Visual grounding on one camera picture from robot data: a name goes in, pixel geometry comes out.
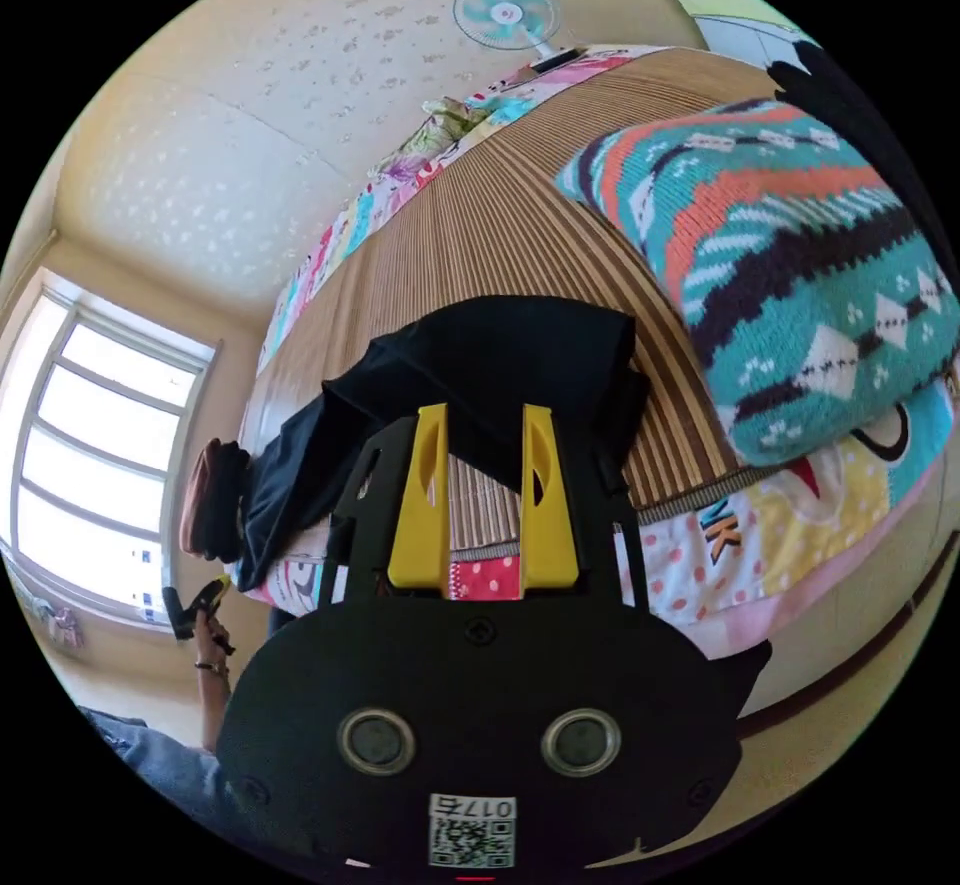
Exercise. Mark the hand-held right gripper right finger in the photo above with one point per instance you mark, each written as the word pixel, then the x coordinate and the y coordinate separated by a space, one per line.
pixel 551 525

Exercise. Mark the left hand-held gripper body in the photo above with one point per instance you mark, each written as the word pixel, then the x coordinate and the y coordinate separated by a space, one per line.
pixel 180 615

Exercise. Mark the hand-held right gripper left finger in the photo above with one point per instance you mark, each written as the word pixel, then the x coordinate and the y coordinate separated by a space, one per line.
pixel 416 525

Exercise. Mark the person's left forearm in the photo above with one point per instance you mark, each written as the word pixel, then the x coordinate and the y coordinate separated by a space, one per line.
pixel 216 705

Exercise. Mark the black pants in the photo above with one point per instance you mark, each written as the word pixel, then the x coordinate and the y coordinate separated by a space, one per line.
pixel 487 360

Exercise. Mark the person's left hand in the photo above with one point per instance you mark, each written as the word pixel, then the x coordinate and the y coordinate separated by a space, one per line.
pixel 211 637

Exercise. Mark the brown garment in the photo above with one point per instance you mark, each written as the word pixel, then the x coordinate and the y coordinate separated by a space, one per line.
pixel 210 495

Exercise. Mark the person's body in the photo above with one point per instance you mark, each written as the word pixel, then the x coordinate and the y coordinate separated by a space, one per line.
pixel 161 757

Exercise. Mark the window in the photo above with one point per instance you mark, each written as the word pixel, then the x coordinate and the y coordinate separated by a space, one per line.
pixel 97 450

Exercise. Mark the bed with woven mat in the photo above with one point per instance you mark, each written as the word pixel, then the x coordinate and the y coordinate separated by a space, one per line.
pixel 510 240

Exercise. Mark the pile of clothes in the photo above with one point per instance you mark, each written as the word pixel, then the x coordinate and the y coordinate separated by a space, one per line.
pixel 780 262

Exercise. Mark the green floral pillow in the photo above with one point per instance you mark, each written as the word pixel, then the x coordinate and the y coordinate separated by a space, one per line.
pixel 450 118

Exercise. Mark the white and teal fan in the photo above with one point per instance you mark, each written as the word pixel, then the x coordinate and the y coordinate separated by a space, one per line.
pixel 506 11

